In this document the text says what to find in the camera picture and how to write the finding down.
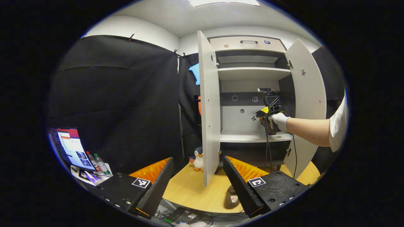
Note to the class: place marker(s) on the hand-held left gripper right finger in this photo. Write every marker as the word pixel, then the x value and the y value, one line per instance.
pixel 240 186

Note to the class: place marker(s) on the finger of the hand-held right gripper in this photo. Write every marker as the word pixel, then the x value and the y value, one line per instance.
pixel 262 116

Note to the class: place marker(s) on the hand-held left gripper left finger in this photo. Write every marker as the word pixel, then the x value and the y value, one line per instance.
pixel 159 186

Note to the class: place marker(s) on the brown slipper shoe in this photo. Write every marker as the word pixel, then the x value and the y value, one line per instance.
pixel 231 199

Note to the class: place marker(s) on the grey shoe cabinet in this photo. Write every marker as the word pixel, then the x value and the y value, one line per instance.
pixel 249 74

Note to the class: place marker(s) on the grey cabinet door heart sticker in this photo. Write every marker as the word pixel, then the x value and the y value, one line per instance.
pixel 209 110

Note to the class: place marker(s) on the black electronic box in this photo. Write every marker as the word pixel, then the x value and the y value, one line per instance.
pixel 183 216

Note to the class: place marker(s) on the penguin plush toy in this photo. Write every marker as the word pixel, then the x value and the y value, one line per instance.
pixel 198 159

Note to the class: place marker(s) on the clear plastic bottle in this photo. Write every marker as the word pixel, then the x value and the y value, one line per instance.
pixel 102 165
pixel 92 162

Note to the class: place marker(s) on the white papers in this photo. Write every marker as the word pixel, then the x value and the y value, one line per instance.
pixel 94 179

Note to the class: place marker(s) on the white t-shirt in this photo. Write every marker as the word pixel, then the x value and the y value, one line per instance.
pixel 339 126

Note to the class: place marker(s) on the black backdrop cloth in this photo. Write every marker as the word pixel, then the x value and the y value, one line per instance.
pixel 120 104

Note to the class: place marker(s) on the open laptop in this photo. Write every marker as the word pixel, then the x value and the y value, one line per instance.
pixel 71 146

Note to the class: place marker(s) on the ceiling light panel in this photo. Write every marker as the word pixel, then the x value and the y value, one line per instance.
pixel 224 2

